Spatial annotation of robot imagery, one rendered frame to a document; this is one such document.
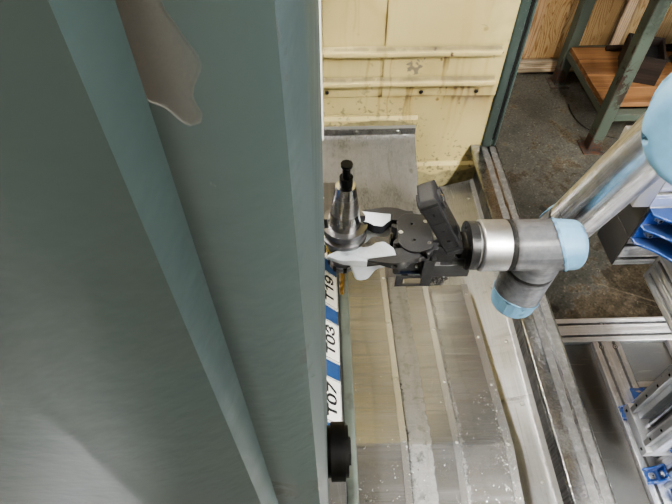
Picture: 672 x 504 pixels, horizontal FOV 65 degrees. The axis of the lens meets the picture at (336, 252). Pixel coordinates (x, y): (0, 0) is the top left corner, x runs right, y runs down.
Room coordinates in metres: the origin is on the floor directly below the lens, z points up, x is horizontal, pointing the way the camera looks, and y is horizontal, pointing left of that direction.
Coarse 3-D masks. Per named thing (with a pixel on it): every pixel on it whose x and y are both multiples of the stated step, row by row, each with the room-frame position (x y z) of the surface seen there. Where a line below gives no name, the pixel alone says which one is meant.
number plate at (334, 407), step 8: (328, 376) 0.39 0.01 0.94; (328, 384) 0.38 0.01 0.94; (336, 384) 0.39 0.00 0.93; (328, 392) 0.36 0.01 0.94; (336, 392) 0.37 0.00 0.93; (328, 400) 0.35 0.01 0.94; (336, 400) 0.36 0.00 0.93; (328, 408) 0.34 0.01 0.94; (336, 408) 0.34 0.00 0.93; (328, 416) 0.32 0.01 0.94; (336, 416) 0.33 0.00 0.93
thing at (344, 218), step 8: (336, 184) 0.48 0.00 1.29; (336, 192) 0.48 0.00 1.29; (344, 192) 0.47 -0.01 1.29; (352, 192) 0.47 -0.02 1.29; (336, 200) 0.47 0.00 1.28; (344, 200) 0.47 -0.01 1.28; (352, 200) 0.47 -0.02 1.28; (336, 208) 0.47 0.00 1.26; (344, 208) 0.47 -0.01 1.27; (352, 208) 0.47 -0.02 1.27; (336, 216) 0.47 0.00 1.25; (344, 216) 0.46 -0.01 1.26; (352, 216) 0.47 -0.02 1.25; (328, 224) 0.48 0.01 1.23; (336, 224) 0.46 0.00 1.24; (344, 224) 0.46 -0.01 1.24; (352, 224) 0.46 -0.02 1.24; (360, 224) 0.48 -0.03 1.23; (336, 232) 0.46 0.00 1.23; (344, 232) 0.46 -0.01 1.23; (352, 232) 0.46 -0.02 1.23
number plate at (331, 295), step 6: (330, 276) 0.61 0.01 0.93; (330, 282) 0.59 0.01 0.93; (336, 282) 0.60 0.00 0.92; (330, 288) 0.58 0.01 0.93; (336, 288) 0.59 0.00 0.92; (330, 294) 0.56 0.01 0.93; (336, 294) 0.57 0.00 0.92; (330, 300) 0.55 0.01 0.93; (336, 300) 0.56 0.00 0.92; (330, 306) 0.54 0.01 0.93; (336, 306) 0.54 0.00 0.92
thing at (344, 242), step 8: (328, 216) 0.49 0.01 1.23; (360, 216) 0.49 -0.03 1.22; (328, 232) 0.46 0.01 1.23; (360, 232) 0.46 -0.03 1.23; (328, 240) 0.46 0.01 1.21; (336, 240) 0.45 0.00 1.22; (344, 240) 0.45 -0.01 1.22; (352, 240) 0.45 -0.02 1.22; (360, 240) 0.46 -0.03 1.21; (336, 248) 0.45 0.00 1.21; (344, 248) 0.45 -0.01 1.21; (352, 248) 0.45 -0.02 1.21
